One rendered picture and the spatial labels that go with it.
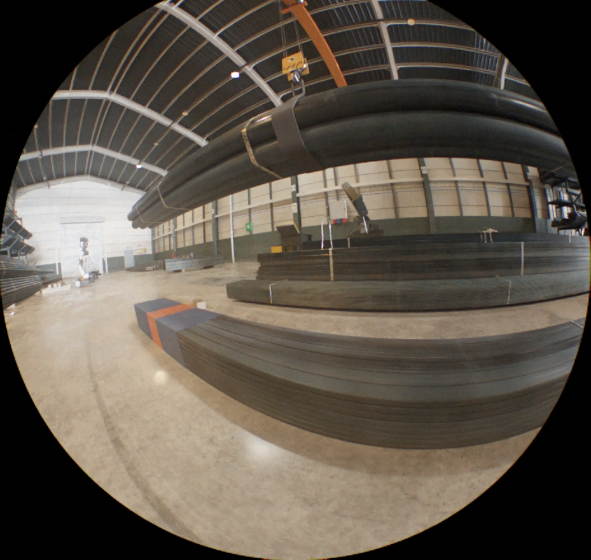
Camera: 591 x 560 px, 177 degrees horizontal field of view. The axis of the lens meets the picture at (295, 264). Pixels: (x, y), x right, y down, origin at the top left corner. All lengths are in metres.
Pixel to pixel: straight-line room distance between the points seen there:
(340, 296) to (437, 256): 0.74
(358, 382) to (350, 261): 1.12
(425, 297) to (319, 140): 1.09
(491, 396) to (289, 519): 0.39
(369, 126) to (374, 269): 0.94
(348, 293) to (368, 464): 0.99
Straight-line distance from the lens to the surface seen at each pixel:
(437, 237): 2.10
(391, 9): 10.09
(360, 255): 1.40
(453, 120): 1.25
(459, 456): 0.52
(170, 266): 7.09
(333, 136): 1.15
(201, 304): 1.65
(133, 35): 11.44
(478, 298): 1.34
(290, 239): 4.06
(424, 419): 0.41
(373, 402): 0.37
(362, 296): 1.20
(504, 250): 1.69
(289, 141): 1.21
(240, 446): 0.50
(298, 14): 6.09
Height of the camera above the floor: 0.41
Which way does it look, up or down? 4 degrees down
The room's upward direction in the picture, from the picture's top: 4 degrees counter-clockwise
